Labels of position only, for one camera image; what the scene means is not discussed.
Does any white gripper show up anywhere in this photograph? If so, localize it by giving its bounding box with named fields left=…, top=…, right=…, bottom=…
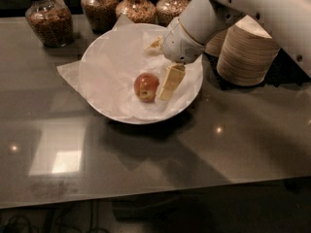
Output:
left=145, top=17, right=205, bottom=101

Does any red yellow apple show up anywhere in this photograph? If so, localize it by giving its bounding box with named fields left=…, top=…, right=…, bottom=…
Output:
left=134, top=73, right=159, bottom=102

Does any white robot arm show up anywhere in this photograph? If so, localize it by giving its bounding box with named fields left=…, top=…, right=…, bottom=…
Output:
left=153, top=0, right=311, bottom=86

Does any white bowl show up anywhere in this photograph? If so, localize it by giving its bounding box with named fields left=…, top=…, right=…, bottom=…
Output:
left=78, top=23, right=204, bottom=125

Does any rear stack of paper bowls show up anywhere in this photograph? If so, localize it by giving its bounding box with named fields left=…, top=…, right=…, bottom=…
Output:
left=205, top=30, right=227, bottom=57

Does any stack of paper bowls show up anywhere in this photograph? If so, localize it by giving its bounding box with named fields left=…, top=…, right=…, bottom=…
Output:
left=217, top=16, right=280, bottom=86
left=205, top=30, right=227, bottom=57

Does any white paper liner sheet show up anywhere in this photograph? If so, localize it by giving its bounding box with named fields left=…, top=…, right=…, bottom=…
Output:
left=56, top=14, right=204, bottom=121

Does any glass cereal jar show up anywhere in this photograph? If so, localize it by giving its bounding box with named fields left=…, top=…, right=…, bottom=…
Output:
left=25, top=0, right=73, bottom=48
left=81, top=0, right=119, bottom=32
left=116, top=0, right=156, bottom=23
left=155, top=0, right=190, bottom=26

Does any front stack of paper bowls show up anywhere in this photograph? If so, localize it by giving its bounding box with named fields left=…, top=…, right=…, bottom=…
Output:
left=217, top=16, right=280, bottom=86

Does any glass cereal jar far left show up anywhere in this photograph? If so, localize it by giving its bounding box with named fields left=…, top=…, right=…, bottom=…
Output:
left=25, top=0, right=73, bottom=48

